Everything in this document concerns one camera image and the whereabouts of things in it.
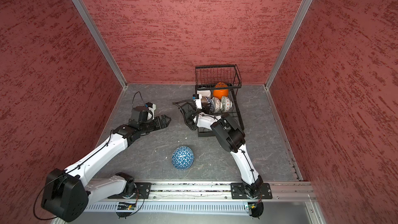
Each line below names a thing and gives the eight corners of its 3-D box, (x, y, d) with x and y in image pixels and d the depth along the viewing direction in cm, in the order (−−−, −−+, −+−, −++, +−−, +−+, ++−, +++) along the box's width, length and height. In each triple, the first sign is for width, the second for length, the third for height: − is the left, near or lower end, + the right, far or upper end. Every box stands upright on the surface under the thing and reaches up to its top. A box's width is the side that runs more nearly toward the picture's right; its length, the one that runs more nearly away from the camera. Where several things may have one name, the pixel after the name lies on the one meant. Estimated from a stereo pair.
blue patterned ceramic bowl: (173, 169, 82) (171, 165, 77) (175, 150, 89) (173, 145, 83) (193, 169, 82) (192, 166, 77) (194, 150, 89) (193, 146, 83)
